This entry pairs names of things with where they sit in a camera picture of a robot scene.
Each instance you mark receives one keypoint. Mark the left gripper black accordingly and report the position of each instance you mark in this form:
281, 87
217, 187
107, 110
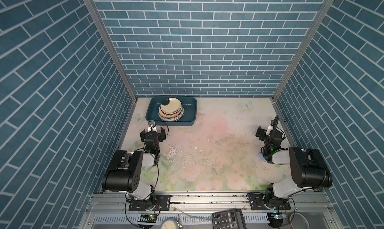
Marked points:
161, 136

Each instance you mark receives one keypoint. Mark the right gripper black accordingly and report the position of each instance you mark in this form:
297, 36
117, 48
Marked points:
263, 133

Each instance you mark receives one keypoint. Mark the white plate cloud emblem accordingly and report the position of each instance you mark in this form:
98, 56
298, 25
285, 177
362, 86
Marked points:
171, 117

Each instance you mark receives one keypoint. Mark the cream plate black patch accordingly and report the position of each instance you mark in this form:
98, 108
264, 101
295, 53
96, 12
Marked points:
171, 106

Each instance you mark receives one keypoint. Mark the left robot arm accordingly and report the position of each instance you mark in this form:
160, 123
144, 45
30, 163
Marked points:
124, 171

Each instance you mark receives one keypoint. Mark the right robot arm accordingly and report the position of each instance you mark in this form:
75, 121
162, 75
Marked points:
308, 167

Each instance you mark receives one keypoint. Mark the teal plastic bin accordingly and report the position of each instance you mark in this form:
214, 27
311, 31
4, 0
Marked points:
189, 105

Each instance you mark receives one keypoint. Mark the light blue stapler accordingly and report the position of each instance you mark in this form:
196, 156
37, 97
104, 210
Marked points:
260, 155

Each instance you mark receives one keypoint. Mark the green circuit board right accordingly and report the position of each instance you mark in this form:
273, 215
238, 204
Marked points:
276, 220

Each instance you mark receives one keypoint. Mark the green circuit board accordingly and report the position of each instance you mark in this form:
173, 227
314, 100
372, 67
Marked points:
276, 220
147, 220

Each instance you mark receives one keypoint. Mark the green circuit board left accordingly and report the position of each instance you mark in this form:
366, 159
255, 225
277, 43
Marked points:
147, 220

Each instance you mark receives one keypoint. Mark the round white clock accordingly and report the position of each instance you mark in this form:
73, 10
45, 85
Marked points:
171, 223

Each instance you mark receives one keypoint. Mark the black calculator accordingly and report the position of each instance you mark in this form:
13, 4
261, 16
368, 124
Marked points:
229, 219

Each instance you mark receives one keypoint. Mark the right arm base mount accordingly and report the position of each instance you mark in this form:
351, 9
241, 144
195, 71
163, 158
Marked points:
259, 202

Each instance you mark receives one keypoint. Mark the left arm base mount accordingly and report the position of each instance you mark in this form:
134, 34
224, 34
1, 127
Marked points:
154, 203

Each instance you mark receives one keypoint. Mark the aluminium rail frame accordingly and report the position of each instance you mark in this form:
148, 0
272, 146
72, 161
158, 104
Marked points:
310, 210

